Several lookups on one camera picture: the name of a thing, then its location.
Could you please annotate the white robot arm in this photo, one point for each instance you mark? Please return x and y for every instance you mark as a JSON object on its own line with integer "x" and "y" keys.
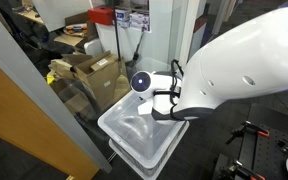
{"x": 250, "y": 60}

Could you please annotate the clear plastic bin lid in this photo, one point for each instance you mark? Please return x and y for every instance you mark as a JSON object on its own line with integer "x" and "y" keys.
{"x": 123, "y": 119}

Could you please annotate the open cardboard box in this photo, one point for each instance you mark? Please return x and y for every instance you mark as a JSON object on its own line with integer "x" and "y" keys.
{"x": 104, "y": 76}

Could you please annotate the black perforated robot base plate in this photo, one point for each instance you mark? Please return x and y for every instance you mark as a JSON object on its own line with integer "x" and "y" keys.
{"x": 264, "y": 158}

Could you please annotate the orange handled clamp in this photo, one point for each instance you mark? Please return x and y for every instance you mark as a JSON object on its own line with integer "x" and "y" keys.
{"x": 239, "y": 132}

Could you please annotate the red box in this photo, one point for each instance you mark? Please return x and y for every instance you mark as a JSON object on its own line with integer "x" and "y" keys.
{"x": 101, "y": 15}

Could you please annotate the grey storage bin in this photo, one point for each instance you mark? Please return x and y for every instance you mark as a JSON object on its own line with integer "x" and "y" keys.
{"x": 148, "y": 157}

